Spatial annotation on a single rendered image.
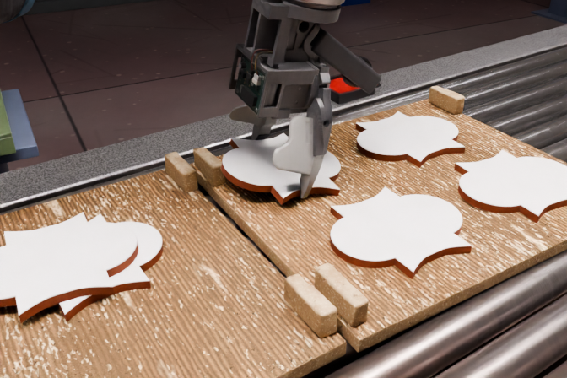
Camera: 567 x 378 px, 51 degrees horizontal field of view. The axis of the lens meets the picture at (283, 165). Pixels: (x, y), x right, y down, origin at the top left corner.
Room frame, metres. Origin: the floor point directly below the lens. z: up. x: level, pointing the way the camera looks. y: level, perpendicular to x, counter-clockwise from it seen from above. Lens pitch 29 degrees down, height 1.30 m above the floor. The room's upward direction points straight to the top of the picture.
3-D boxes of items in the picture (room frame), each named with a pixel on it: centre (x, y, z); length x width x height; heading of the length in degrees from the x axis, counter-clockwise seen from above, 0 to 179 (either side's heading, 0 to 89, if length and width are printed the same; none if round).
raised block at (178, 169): (0.61, 0.12, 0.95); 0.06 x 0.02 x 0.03; 32
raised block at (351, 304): (0.40, -0.05, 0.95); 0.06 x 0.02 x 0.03; 31
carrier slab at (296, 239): (0.61, -0.15, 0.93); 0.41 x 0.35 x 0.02; 121
